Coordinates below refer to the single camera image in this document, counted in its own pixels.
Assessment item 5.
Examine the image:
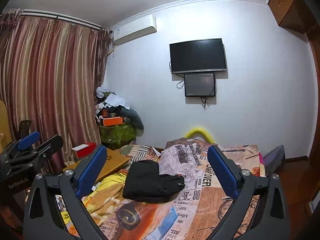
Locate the black zip hoodie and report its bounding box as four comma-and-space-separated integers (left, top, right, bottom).
123, 160, 185, 204

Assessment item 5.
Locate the white clothes pile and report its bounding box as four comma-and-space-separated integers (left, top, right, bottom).
96, 86, 130, 109

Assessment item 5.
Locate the yellow fleece blanket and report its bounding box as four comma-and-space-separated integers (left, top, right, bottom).
60, 171, 131, 228

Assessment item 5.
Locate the red white box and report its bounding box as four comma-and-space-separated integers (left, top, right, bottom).
72, 142, 97, 160

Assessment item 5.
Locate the green patterned storage box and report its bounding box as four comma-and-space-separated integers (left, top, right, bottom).
99, 124, 136, 150

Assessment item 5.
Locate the striped grey cloth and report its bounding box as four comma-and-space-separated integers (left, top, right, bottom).
118, 142, 159, 163

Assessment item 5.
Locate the orange box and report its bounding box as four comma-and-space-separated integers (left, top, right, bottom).
100, 116, 123, 127

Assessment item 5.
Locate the purple grey backpack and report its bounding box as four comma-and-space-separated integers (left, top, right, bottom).
263, 145, 285, 177

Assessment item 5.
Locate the dark green jacket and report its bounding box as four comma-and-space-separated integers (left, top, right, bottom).
120, 108, 144, 130

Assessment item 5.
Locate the red striped curtain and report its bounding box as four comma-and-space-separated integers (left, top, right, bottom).
1, 9, 111, 173

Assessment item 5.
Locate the newspaper print bed cover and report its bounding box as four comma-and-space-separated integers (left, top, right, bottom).
56, 138, 262, 240

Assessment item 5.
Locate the white air conditioner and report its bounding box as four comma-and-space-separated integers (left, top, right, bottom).
111, 15, 157, 46

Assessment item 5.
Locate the brown wooden door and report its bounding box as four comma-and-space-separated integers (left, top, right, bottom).
307, 24, 319, 165

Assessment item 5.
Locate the wooden overhead cabinet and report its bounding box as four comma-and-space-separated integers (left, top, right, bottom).
268, 0, 316, 34

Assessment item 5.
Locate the small black wall monitor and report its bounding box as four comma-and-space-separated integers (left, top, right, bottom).
184, 72, 216, 97

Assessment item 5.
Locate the large black wall television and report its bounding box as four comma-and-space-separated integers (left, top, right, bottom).
169, 38, 227, 74

